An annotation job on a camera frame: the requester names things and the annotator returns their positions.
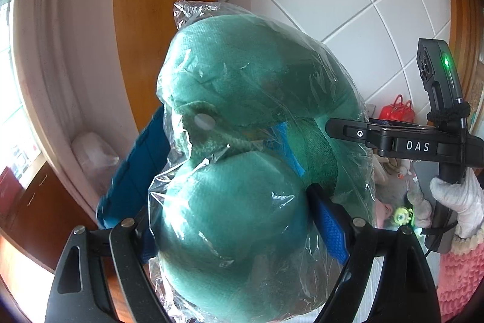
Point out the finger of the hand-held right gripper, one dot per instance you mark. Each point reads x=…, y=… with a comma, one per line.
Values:
x=349, y=132

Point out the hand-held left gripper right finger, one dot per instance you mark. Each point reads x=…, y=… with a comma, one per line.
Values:
x=332, y=228

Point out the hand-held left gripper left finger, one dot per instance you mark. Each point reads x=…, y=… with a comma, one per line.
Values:
x=128, y=175

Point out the teal plush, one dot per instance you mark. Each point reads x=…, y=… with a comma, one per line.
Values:
x=227, y=232

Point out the person's right forearm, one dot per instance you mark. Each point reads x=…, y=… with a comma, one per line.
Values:
x=461, y=281

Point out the person's right hand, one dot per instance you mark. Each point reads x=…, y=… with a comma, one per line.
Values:
x=470, y=205

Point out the white plastic bag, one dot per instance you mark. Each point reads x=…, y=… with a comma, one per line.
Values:
x=92, y=156

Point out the red handbag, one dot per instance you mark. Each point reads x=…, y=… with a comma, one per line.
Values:
x=397, y=113

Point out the beige plush toy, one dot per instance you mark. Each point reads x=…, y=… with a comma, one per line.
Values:
x=383, y=173

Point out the grey plush toy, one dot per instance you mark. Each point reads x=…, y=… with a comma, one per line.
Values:
x=419, y=205

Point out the green yellow toy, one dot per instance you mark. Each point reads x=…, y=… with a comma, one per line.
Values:
x=401, y=216

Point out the dark wooden cabinet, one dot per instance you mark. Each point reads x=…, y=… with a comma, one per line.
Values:
x=34, y=202

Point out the white curtain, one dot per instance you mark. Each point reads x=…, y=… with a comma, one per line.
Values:
x=68, y=43

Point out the window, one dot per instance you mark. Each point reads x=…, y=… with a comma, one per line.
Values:
x=7, y=81

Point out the wooden door frame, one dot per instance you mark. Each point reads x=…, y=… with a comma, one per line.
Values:
x=151, y=5

